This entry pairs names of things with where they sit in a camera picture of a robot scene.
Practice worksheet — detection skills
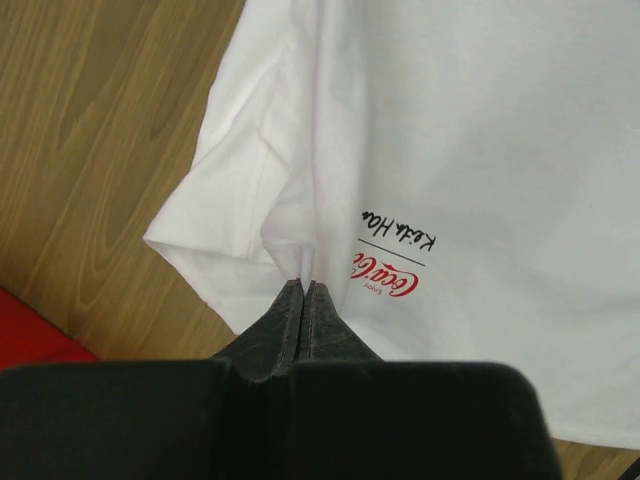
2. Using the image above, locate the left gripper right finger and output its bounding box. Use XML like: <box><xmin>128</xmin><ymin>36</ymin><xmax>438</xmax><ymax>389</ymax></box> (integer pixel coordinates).
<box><xmin>297</xmin><ymin>281</ymin><xmax>381</xmax><ymax>363</ymax></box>

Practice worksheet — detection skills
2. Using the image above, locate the red plastic bin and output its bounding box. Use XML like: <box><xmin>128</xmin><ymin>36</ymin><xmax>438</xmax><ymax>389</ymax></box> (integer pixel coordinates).
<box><xmin>0</xmin><ymin>288</ymin><xmax>100</xmax><ymax>371</ymax></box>

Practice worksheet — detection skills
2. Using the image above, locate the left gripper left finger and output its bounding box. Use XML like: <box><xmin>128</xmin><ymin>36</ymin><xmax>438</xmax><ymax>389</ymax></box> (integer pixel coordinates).
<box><xmin>212</xmin><ymin>280</ymin><xmax>305</xmax><ymax>382</ymax></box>

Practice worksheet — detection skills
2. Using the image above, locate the white printed t shirt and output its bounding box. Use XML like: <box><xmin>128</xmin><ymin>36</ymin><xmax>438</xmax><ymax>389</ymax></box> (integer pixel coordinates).
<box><xmin>145</xmin><ymin>1</ymin><xmax>639</xmax><ymax>449</ymax></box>

